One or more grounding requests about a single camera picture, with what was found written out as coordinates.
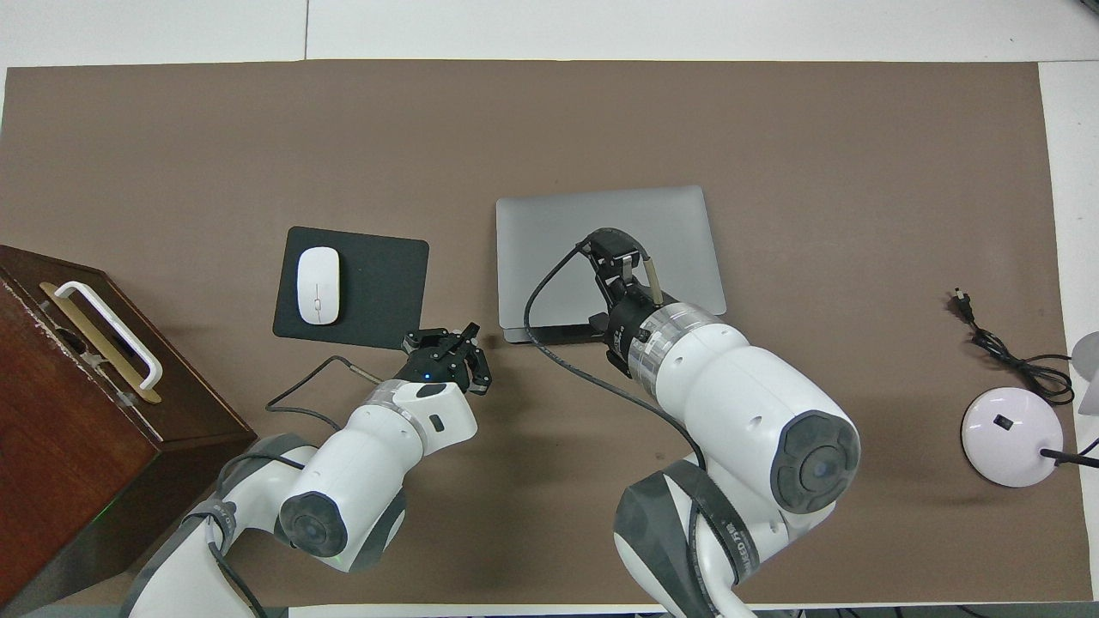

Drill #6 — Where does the silver laptop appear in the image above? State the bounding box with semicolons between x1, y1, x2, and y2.
495;185;727;344

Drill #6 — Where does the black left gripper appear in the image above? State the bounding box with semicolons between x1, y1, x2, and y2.
399;322;494;397

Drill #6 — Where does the brown table mat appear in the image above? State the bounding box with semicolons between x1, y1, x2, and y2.
0;58;1096;607

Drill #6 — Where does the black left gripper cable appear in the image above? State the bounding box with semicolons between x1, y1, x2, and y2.
266;354;404;430

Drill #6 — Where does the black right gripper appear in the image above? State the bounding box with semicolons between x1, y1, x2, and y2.
577;229;658;379

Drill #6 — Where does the dark wooden box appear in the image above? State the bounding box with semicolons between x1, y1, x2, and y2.
0;245;258;615

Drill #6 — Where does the white desk lamp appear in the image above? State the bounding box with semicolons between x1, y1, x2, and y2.
961;330;1099;488

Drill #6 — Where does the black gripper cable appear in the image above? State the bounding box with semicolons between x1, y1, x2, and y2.
524;245;709;469
266;354;404;430

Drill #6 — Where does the white computer mouse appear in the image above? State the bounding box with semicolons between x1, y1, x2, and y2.
296;246;342;326

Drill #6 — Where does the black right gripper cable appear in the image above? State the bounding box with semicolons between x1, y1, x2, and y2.
524;245;709;469

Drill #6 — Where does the brass handle plate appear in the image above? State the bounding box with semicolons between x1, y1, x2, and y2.
39;282;162;404

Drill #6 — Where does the black lamp power cable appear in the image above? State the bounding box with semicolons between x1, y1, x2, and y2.
951;288;1099;456

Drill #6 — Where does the white box handle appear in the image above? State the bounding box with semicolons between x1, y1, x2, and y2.
53;281;164;391

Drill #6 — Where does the black mouse pad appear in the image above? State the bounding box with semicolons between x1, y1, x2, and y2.
273;226;430;351

